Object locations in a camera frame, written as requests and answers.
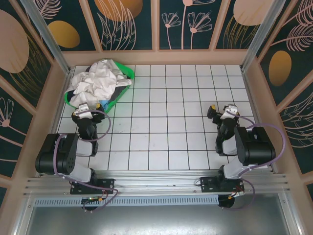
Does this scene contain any dark grey t-shirt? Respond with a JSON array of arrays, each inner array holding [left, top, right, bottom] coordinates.
[[111, 78, 132, 101]]

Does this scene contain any green plastic basket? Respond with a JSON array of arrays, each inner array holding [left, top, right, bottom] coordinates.
[[64, 58, 135, 114]]

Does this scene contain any aluminium corner post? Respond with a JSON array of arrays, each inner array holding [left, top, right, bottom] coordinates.
[[21, 0, 74, 74], [241, 0, 287, 72]]

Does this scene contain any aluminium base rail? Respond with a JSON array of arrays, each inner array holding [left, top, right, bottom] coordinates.
[[23, 170, 291, 197]]

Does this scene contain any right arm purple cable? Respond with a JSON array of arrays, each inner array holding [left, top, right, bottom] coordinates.
[[226, 110, 287, 212]]

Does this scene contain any grey metal sheet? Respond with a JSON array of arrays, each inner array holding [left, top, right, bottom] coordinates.
[[14, 193, 301, 235]]

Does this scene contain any slotted grey cable duct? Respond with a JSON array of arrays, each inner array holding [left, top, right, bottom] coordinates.
[[34, 194, 220, 207]]

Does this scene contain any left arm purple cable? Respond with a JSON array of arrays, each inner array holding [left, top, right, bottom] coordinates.
[[53, 109, 120, 213]]

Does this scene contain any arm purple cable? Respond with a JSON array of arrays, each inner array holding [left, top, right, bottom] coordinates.
[[53, 109, 120, 213], [226, 110, 287, 212]]

